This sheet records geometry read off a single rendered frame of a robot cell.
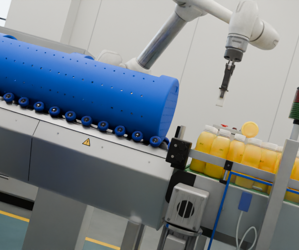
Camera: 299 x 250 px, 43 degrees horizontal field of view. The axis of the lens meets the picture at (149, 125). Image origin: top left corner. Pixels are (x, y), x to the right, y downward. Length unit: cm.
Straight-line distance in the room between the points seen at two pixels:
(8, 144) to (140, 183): 60
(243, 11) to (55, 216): 146
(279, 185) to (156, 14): 359
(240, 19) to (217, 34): 292
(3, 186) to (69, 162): 193
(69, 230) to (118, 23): 291
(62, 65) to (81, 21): 308
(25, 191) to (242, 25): 240
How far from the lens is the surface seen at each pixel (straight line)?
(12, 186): 344
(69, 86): 157
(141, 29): 453
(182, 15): 214
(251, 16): 162
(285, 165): 119
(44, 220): 227
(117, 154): 150
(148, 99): 146
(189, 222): 123
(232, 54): 159
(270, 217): 120
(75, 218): 222
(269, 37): 172
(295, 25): 473
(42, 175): 167
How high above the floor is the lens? 105
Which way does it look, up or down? 1 degrees down
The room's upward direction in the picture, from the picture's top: 16 degrees clockwise
